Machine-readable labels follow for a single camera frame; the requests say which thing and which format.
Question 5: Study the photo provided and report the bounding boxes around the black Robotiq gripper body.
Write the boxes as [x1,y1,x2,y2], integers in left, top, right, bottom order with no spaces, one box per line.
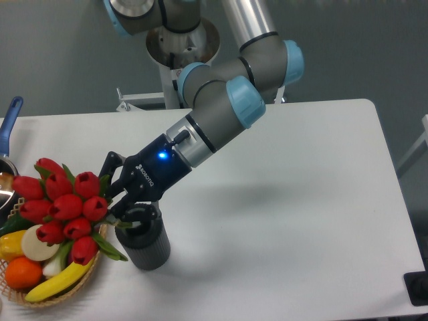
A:
[116,134,191,202]

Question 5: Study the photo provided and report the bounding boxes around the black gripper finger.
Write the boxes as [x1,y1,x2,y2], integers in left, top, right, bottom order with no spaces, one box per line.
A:
[107,194,161,223]
[98,151,129,201]

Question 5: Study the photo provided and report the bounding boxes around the dark grey ribbed vase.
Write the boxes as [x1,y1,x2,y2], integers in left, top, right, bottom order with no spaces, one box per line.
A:
[115,215,171,271]

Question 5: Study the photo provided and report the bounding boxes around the red tulip bouquet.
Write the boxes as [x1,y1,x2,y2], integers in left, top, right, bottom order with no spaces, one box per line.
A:
[12,158,128,265]

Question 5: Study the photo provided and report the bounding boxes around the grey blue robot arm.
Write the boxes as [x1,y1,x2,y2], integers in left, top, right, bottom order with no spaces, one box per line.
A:
[101,1,304,223]

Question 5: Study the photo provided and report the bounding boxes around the dark red vegetable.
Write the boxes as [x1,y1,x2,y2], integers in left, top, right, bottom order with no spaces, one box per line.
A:
[67,251,73,265]

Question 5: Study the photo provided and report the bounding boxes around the green bok choy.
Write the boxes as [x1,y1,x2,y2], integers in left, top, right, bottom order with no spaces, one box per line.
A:
[42,241,74,279]

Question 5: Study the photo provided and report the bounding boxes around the yellow banana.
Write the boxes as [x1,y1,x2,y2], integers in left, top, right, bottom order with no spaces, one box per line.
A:
[25,258,95,303]

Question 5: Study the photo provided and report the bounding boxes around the beige round disc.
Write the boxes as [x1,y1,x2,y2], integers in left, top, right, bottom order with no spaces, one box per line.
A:
[21,225,60,261]

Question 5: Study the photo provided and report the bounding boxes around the green cucumber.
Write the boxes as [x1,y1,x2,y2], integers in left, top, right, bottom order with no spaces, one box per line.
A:
[0,213,35,237]

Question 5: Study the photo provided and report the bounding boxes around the yellow bell pepper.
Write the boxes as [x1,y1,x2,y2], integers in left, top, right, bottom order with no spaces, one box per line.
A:
[1,230,26,261]

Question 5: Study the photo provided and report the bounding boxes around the orange fruit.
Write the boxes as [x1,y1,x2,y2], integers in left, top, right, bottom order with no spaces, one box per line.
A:
[5,256,42,290]

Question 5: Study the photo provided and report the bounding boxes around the woven wicker basket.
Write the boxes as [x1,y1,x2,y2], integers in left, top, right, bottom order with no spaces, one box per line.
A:
[0,197,108,309]

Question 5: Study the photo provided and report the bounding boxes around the black device at table edge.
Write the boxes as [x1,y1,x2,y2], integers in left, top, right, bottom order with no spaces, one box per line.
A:
[403,271,427,306]

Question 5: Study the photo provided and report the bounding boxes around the blue handled steel pot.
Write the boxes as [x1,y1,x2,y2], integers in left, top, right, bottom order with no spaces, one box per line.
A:
[1,96,23,225]

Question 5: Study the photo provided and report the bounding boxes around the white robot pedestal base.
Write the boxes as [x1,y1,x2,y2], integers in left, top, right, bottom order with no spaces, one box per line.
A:
[115,17,288,113]

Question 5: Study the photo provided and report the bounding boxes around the white frame at right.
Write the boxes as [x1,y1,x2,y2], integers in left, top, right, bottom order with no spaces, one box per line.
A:
[396,115,427,179]

